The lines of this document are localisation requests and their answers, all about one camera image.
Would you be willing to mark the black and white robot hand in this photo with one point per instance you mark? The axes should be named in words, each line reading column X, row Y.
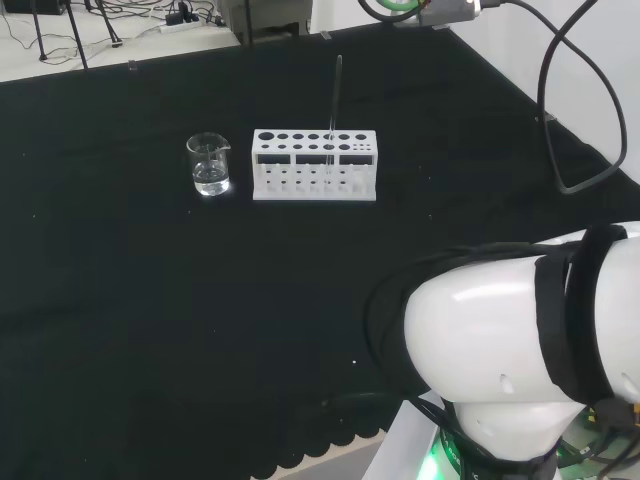
column 450, row 12

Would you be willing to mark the clear glass rod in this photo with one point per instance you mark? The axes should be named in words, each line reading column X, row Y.
column 335, row 100

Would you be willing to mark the white test tube rack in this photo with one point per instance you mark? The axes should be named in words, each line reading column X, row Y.
column 312, row 159

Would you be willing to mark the black bench cloth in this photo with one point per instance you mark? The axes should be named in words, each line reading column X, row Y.
column 150, row 300

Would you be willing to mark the black power adapter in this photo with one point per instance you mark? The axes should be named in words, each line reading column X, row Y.
column 181, row 16

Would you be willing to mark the clear glass beaker with water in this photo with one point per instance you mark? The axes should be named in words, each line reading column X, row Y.
column 210, row 172

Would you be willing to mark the grey equipment box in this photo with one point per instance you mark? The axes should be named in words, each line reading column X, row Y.
column 265, row 17

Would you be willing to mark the black tripod leg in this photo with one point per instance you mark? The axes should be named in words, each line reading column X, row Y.
column 77, row 35
column 39, row 30
column 109, row 25

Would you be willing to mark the white power strip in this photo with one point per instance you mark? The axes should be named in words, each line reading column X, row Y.
column 177, row 27

